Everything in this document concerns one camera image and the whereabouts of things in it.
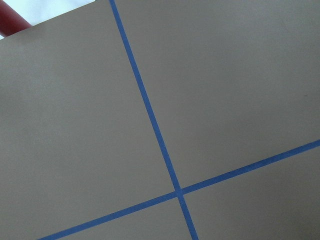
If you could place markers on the red fire extinguisher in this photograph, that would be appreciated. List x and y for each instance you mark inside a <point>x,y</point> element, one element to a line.
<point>10,21</point>

